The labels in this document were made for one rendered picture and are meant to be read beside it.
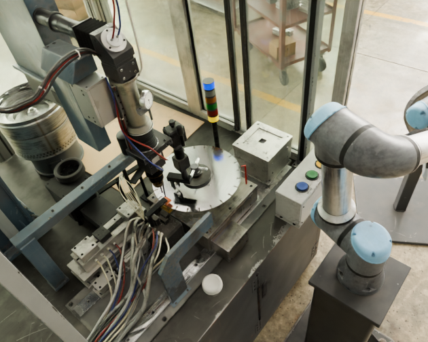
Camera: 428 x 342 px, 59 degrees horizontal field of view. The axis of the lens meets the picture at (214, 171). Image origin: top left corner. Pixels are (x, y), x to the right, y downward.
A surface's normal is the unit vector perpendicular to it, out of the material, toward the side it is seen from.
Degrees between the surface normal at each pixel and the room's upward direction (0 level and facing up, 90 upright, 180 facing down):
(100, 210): 0
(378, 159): 58
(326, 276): 0
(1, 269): 90
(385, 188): 0
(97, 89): 90
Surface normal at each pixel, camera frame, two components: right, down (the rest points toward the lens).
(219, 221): -0.11, -0.68
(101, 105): 0.76, 0.41
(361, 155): -0.47, 0.23
